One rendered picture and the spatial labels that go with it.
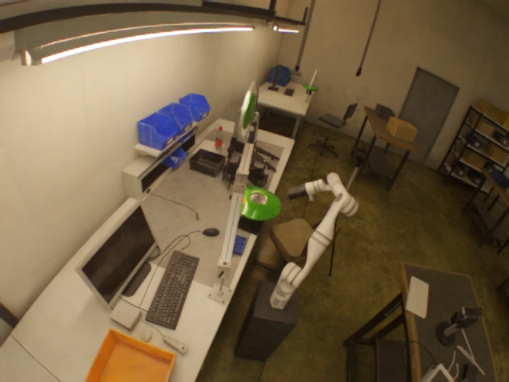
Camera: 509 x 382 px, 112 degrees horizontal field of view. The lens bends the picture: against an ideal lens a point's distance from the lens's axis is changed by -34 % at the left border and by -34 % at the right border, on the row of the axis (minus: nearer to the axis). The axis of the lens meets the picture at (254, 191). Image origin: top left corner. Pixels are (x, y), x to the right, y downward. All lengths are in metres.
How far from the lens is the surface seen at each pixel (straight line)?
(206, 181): 2.00
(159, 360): 1.25
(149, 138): 1.77
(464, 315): 1.51
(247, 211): 1.56
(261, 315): 1.43
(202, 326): 1.29
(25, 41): 0.63
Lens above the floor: 2.12
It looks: 38 degrees down
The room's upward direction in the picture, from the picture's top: 13 degrees clockwise
